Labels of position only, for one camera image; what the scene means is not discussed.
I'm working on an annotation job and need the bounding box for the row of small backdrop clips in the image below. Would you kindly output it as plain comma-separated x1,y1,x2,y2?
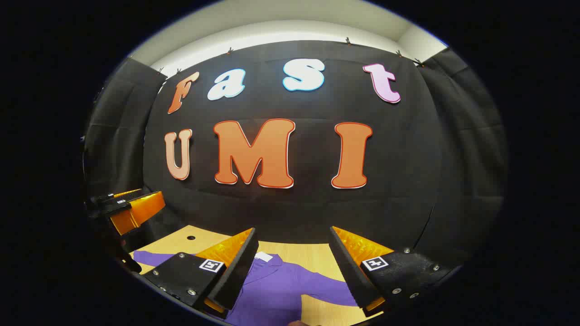
156,37,424,75

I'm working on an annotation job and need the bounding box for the purple knitted sweater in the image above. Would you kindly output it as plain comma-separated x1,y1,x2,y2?
131,250,363,326

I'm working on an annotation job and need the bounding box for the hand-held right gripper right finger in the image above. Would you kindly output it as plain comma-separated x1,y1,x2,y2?
329,226,454,317

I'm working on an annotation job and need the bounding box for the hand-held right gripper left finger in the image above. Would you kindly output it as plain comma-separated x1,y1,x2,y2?
143,227,260,315

